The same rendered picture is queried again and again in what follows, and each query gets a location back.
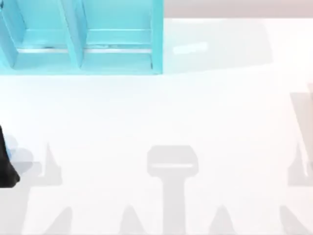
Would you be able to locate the light blue rack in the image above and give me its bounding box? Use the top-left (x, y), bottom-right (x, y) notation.
top-left (0, 0), bottom-right (164, 76)

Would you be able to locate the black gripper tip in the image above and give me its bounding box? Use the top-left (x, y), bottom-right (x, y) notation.
top-left (0, 125), bottom-right (21, 188)

